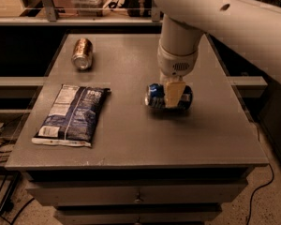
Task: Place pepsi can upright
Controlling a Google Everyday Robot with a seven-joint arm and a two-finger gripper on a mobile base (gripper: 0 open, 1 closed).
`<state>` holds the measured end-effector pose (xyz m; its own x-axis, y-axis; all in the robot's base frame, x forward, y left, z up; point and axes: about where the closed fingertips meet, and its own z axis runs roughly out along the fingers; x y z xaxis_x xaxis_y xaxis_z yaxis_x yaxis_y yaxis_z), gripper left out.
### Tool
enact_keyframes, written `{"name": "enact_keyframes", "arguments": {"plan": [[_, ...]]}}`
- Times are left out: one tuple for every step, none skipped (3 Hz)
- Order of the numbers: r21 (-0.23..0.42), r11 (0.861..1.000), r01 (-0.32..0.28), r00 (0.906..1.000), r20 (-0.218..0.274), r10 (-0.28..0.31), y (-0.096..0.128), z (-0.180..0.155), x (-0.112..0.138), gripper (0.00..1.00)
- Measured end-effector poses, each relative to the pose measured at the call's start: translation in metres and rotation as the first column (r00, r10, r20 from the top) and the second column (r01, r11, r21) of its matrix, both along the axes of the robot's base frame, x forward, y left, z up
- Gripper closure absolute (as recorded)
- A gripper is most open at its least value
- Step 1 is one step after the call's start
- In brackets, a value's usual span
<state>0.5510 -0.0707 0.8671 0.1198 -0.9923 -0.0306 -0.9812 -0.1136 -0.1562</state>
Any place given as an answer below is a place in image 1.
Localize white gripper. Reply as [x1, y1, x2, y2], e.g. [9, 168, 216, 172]
[157, 41, 199, 108]

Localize blue pepsi can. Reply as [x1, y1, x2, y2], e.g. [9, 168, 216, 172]
[145, 83, 193, 110]

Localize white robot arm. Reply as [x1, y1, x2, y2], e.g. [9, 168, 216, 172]
[153, 0, 281, 108]

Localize brown soda can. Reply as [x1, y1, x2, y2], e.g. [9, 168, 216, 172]
[71, 37, 93, 70]

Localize black bag on shelf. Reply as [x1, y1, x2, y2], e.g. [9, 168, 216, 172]
[123, 0, 152, 17]

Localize grey drawer cabinet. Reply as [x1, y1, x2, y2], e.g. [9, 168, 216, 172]
[7, 35, 268, 225]

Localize blue snack bag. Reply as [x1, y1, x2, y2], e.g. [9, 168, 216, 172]
[32, 84, 111, 147]

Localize black floor cable right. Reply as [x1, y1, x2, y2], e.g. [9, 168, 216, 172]
[245, 162, 275, 225]

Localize grey metal shelf rail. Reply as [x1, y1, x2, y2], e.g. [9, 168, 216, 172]
[0, 0, 281, 27]

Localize black cables left floor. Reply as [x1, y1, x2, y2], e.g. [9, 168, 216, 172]
[0, 115, 36, 225]

